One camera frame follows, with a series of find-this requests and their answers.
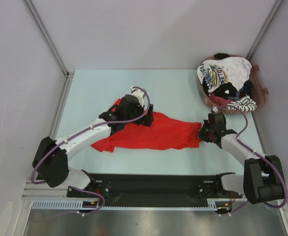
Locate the red tank top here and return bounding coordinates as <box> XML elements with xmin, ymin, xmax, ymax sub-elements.
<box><xmin>91</xmin><ymin>112</ymin><xmax>202</xmax><ymax>152</ymax></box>

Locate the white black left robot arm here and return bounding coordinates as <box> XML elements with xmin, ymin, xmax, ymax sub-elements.
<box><xmin>30</xmin><ymin>86</ymin><xmax>154</xmax><ymax>197</ymax></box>

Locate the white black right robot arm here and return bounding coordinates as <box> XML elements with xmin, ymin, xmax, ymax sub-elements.
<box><xmin>198</xmin><ymin>112</ymin><xmax>288</xmax><ymax>208</ymax></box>

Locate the maroon tank top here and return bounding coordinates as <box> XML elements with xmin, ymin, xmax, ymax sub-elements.
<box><xmin>209</xmin><ymin>93</ymin><xmax>234</xmax><ymax>107</ymax></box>

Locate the navy white striped tank top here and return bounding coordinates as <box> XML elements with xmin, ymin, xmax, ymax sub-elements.
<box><xmin>226</xmin><ymin>96</ymin><xmax>258</xmax><ymax>112</ymax></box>

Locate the white printed tank top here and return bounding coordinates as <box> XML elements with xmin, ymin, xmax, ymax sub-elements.
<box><xmin>197</xmin><ymin>57</ymin><xmax>252</xmax><ymax>93</ymax></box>

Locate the brown translucent laundry basket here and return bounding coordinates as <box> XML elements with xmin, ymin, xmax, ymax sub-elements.
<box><xmin>197</xmin><ymin>55</ymin><xmax>268</xmax><ymax>114</ymax></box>

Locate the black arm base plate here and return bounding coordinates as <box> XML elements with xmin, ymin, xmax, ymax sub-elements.
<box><xmin>35</xmin><ymin>172</ymin><xmax>248</xmax><ymax>207</ymax></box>

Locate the white slotted cable duct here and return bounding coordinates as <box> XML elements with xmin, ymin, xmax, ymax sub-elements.
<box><xmin>32</xmin><ymin>200</ymin><xmax>231</xmax><ymax>211</ymax></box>

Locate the aluminium frame rail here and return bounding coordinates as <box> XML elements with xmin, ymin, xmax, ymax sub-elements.
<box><xmin>22</xmin><ymin>180</ymin><xmax>68</xmax><ymax>200</ymax></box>

